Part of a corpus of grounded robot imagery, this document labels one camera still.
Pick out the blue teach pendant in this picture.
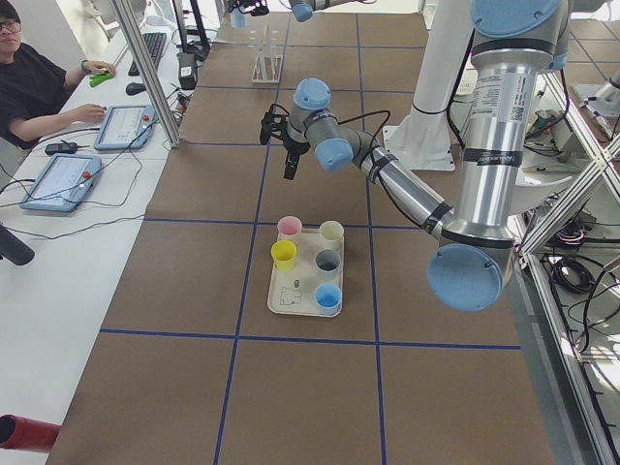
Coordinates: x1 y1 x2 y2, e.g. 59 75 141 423
93 105 156 151
19 154 103 213

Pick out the black handheld remote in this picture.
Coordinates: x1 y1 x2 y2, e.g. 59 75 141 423
45 142 78 156

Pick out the grey cup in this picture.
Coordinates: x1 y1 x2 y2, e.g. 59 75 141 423
315 249 341 281

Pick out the near blue teach pendant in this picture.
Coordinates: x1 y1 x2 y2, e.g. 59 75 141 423
19 154 103 213

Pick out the black power adapter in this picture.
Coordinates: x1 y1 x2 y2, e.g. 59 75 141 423
177 51 198 90

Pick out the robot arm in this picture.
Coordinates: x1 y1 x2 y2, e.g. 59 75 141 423
224 0 353 22
260 1 573 312

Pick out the person in black shirt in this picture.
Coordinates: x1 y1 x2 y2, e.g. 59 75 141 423
1 1 116 150

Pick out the yellow cup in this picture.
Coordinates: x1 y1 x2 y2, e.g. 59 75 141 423
270 239 297 271

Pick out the cream plastic tray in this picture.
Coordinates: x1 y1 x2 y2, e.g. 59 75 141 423
266 229 345 318

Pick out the black braided left cable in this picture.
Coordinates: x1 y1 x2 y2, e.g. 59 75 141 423
268 102 392 161

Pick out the red cylinder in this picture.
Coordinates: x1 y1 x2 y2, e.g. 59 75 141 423
1 415 61 453

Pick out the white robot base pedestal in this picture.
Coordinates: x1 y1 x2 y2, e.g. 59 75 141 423
385 0 473 171

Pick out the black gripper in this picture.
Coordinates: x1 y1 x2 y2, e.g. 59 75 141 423
259 110 309 180
227 0 269 16

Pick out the aluminium frame post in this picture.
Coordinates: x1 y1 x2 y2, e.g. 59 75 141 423
111 0 180 148

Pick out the green handled tool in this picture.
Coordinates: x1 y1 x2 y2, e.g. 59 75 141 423
89 71 114 88

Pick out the black keyboard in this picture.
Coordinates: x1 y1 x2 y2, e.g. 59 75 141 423
128 32 168 77

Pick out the pink cup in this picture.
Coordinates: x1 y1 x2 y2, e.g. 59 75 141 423
277 215 303 246

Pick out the light blue cup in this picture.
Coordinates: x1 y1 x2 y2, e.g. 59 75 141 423
231 9 246 28

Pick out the black computer mouse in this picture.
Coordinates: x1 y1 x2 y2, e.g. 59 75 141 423
125 82 146 96

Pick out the white wire cup rack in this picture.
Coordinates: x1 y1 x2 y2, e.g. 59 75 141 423
250 24 283 84

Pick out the far blue teach pendant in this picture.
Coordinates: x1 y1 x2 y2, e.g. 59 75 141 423
93 105 156 151

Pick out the pale green cup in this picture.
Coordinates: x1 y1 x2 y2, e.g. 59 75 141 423
319 220 344 250

